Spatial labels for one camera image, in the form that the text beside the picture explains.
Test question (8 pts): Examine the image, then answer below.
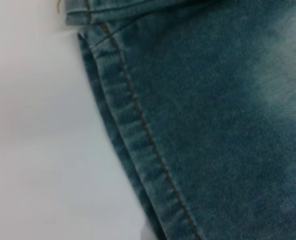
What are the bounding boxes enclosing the blue denim shorts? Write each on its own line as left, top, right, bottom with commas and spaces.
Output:
56, 0, 296, 240

